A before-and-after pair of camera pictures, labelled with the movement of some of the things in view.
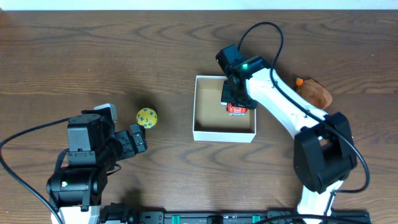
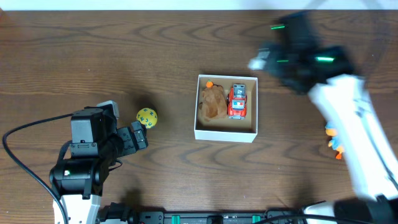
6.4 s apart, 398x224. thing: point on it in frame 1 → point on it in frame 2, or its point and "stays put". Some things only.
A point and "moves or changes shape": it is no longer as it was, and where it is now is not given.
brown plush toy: [314, 92] moves or changes shape
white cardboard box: [211, 120] stays put
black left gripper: [127, 144] stays put
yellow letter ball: [147, 117] stays put
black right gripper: [226, 97] → [279, 52]
